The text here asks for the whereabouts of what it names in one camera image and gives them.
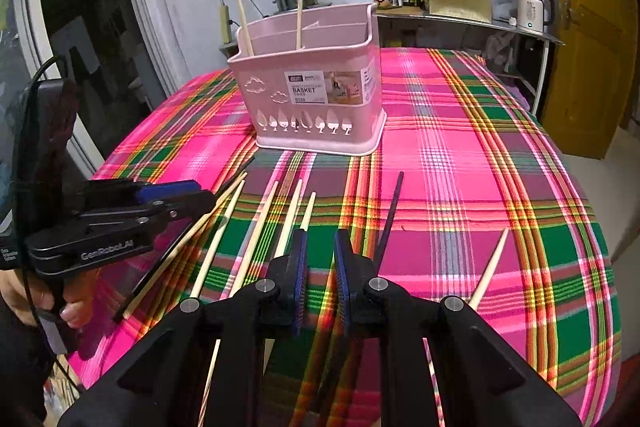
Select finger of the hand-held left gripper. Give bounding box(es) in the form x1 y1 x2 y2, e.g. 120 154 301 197
150 190 217 222
135 180 200 204

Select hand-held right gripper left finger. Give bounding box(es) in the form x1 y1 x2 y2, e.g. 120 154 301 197
57 228 308 427

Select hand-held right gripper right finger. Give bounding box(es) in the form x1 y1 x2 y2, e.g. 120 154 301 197
334 228 583 427

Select pink plastic utensil basket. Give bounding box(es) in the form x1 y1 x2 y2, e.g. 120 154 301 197
226 3 388 154

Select person's left forearm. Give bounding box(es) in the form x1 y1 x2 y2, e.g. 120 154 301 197
0 304 71 427

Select person's left hand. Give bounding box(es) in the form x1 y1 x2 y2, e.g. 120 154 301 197
0 269 101 330

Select pink plaid tablecloth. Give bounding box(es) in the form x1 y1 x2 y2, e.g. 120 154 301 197
67 48 623 427

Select metal shelf unit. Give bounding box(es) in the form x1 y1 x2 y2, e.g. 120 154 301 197
375 0 566 118

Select white electric kettle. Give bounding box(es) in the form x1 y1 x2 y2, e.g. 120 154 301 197
516 0 557 30

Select yellow wooden door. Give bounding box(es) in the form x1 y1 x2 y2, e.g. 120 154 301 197
542 0 640 160

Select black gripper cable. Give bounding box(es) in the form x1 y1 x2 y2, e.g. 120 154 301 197
12 54 86 393

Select white sliding door frame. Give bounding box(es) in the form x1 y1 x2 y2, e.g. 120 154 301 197
0 0 201 178

